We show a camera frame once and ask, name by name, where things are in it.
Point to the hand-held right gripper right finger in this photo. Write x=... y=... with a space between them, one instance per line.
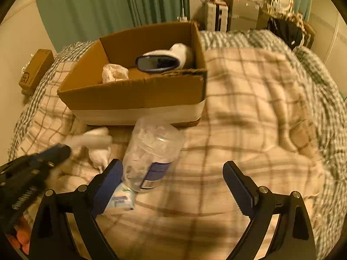
x=239 y=188

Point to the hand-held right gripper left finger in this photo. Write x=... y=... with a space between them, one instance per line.
x=108 y=188

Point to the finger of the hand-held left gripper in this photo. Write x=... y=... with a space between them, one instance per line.
x=40 y=162

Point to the white cloth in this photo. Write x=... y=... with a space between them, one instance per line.
x=95 y=140

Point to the clear plastic bottle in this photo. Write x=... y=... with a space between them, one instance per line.
x=151 y=146

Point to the person's left hand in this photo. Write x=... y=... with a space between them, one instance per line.
x=19 y=238

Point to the blue and white tissue packet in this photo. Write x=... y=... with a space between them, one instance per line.
x=122 y=199

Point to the beige plaid blanket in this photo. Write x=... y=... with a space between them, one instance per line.
x=244 y=100

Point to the small brown cardboard box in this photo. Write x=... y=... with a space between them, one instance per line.
x=35 y=69

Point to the crumpled white tissue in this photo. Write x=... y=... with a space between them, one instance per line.
x=115 y=71

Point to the white slipper with dark lining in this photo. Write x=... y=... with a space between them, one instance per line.
x=179 y=52

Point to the dark clothing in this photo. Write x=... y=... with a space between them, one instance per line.
x=286 y=32

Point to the white storage unit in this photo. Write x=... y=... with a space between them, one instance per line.
x=217 y=15

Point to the grey box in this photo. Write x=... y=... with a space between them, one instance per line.
x=244 y=12

